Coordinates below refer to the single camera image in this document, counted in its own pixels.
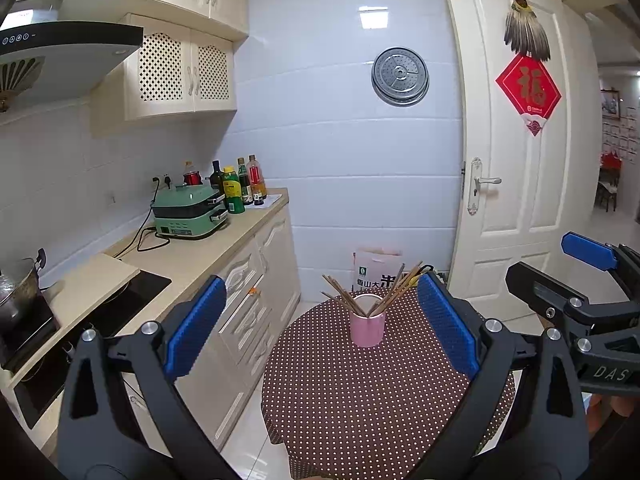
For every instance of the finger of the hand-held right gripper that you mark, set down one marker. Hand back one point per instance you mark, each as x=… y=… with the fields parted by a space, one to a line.
x=587 y=250
x=540 y=290

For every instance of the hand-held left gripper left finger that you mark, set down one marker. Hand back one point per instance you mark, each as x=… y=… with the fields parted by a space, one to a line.
x=197 y=330

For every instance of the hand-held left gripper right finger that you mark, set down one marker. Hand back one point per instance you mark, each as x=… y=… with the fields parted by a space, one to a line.
x=445 y=330

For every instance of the bunch of wooden chopsticks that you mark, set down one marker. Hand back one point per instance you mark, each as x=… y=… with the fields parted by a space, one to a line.
x=384 y=301

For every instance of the pink cup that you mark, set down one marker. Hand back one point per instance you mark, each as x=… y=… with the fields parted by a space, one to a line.
x=367 y=332

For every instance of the person's right hand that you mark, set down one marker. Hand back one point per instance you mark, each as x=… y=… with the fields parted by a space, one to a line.
x=617 y=410

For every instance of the dark wooden chair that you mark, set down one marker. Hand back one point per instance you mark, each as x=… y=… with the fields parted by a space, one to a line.
x=607 y=190

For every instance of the beige countertop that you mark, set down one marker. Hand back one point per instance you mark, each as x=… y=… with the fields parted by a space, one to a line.
x=210 y=260

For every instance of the cream panel door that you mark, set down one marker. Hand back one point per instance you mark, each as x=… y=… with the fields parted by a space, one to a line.
x=500 y=220

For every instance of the white paper bag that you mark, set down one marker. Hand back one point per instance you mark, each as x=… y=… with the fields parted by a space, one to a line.
x=375 y=275

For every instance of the light wooden cutting board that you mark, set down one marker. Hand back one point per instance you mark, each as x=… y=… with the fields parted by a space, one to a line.
x=90 y=290

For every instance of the green electric cooker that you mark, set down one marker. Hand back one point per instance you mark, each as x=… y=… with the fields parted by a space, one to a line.
x=187 y=215

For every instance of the brown polka dot tablecloth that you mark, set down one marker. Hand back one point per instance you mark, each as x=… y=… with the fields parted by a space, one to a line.
x=360 y=410

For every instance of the green bottle yellow cap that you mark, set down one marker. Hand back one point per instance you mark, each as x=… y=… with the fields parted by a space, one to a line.
x=232 y=195

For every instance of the small dark bottle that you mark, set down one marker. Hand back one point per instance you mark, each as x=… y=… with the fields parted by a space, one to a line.
x=258 y=199

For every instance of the white paper sheet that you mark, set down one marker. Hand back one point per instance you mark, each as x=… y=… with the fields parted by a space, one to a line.
x=272 y=201

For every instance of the red metal can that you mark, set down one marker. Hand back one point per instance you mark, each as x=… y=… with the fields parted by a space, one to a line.
x=191 y=179

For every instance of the dark bottle green label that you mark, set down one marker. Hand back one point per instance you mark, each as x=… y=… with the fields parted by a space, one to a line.
x=245 y=185

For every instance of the dark olive oil bottle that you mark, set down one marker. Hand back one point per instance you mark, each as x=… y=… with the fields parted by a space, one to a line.
x=216 y=177

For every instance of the clear bottle red label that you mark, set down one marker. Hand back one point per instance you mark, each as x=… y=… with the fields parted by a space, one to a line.
x=256 y=177

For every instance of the black glass stove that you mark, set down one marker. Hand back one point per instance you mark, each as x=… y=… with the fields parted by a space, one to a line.
x=40 y=385

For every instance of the red diamond door decoration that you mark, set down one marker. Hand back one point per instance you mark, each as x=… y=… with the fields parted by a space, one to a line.
x=528 y=90

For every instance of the steel cooking pot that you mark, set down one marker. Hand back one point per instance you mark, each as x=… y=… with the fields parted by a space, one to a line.
x=20 y=290

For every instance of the grey feather fan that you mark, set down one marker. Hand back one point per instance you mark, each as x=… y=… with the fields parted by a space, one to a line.
x=527 y=32

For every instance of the cream lattice door cabinet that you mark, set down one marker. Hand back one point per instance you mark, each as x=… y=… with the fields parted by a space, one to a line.
x=165 y=70

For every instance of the black range hood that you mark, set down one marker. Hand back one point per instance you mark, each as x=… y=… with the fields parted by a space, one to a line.
x=65 y=60

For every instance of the framed wall picture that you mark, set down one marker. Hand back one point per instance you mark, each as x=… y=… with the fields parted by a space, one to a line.
x=610 y=104

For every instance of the white wall outlet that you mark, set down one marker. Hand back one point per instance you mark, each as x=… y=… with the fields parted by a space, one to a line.
x=162 y=180

